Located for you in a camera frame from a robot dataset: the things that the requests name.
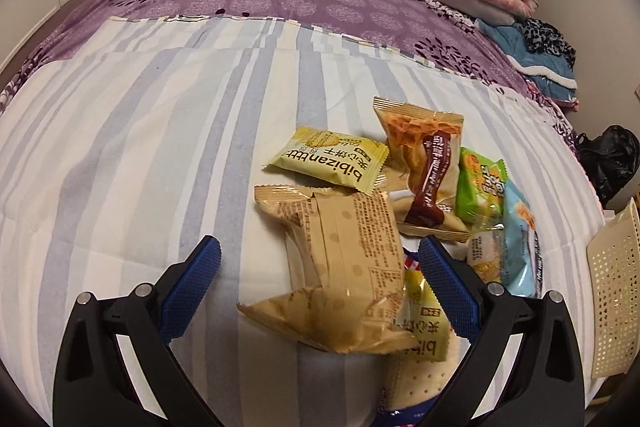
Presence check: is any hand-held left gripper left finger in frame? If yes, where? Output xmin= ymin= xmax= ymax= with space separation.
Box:
xmin=52 ymin=234 xmax=223 ymax=427

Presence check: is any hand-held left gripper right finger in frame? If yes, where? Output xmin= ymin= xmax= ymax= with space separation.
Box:
xmin=417 ymin=236 xmax=586 ymax=427

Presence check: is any small clear cracker packet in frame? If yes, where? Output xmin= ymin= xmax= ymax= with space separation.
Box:
xmin=466 ymin=229 xmax=506 ymax=285

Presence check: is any yellow snack packet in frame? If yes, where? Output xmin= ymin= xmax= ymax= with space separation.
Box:
xmin=263 ymin=127 xmax=390 ymax=195
xmin=400 ymin=264 xmax=453 ymax=363

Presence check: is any light blue snack packet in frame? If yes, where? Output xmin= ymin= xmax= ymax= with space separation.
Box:
xmin=500 ymin=181 xmax=546 ymax=298

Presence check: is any blue soda biscuit packet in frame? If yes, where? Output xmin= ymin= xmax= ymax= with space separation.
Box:
xmin=372 ymin=251 xmax=468 ymax=427

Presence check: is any green snack packet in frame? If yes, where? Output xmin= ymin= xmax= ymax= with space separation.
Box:
xmin=456 ymin=147 xmax=508 ymax=225

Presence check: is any tan paper snack packet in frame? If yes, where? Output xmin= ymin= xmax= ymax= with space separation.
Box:
xmin=236 ymin=185 xmax=421 ymax=354

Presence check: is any orange pastry packet brown label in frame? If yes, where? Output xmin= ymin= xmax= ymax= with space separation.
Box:
xmin=372 ymin=97 xmax=472 ymax=244

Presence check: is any cream perforated plastic basket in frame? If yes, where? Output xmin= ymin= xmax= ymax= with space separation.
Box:
xmin=585 ymin=197 xmax=640 ymax=380

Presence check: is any striped bed sheet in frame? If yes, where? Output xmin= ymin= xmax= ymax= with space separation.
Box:
xmin=0 ymin=14 xmax=613 ymax=427

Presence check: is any black handbag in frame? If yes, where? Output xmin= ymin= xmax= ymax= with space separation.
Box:
xmin=577 ymin=125 xmax=640 ymax=208

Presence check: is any blue fleece garment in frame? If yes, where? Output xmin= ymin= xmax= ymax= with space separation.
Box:
xmin=477 ymin=19 xmax=578 ymax=100

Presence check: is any leopard print scarf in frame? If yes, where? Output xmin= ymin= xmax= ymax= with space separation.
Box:
xmin=517 ymin=18 xmax=576 ymax=68

